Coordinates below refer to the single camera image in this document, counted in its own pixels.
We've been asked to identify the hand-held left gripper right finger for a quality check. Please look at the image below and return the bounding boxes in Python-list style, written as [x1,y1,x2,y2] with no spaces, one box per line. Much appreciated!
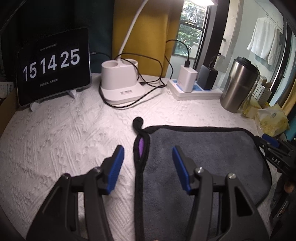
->
[172,146,270,241]

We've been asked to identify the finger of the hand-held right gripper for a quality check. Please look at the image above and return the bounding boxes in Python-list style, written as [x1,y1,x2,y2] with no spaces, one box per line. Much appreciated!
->
[262,134,296,154]
[254,136,289,174]

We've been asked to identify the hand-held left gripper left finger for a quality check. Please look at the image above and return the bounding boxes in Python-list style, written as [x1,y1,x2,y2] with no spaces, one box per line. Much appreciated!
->
[26,145,125,241]

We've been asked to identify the grey towel with black edge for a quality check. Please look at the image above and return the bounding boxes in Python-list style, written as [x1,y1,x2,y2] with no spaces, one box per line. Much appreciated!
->
[133,117,272,241]

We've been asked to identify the yellow tissue packet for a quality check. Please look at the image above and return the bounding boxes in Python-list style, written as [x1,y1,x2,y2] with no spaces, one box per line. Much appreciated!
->
[254,103,290,138]

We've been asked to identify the yellow plastic bag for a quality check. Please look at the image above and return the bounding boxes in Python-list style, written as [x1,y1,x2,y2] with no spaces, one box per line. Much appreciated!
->
[242,97,262,118]

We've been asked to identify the white perforated basket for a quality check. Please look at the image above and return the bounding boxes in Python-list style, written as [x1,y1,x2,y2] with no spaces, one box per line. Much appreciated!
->
[251,81,273,108]

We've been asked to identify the stainless steel tumbler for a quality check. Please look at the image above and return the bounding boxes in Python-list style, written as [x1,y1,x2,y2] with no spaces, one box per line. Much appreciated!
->
[220,57,261,114]

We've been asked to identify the white power strip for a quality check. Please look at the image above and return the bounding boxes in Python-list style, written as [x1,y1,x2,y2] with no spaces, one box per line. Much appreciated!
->
[166,78,224,101]

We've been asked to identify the white tablet stand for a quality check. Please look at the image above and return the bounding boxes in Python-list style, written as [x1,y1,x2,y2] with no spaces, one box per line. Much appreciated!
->
[30,90,78,112]

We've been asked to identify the black power adapter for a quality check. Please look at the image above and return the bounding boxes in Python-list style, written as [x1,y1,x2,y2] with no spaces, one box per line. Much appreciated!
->
[198,65,218,90]

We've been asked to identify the white charger block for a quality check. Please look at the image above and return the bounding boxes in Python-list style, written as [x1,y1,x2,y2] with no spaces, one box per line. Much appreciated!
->
[178,65,198,92]

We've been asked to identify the white desk lamp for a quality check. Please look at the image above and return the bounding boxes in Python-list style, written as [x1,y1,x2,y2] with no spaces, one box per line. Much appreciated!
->
[99,0,218,104]

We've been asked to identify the hanging white garment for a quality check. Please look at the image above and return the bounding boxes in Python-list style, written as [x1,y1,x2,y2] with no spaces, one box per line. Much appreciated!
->
[247,17,282,66]

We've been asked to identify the black tablet clock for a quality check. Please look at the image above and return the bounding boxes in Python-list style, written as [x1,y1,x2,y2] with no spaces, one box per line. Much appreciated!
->
[17,28,92,107]

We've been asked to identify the window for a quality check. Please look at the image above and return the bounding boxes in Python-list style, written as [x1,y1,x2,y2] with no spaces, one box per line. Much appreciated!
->
[171,0,214,68]

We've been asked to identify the yellow curtain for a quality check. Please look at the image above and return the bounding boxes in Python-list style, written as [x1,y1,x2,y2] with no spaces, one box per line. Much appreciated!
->
[113,0,184,79]

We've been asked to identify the dark green curtain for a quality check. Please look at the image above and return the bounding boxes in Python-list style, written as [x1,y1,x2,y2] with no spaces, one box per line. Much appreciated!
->
[0,0,115,75]

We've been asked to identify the black lamp cable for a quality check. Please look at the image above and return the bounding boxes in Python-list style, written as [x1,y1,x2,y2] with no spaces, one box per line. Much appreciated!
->
[99,53,168,109]

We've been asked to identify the black charger cable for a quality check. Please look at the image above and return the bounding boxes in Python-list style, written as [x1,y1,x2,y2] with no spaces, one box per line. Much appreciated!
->
[165,39,192,80]

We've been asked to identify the black tablet cable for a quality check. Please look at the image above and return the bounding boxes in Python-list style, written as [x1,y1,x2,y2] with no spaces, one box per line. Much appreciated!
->
[90,51,112,62]

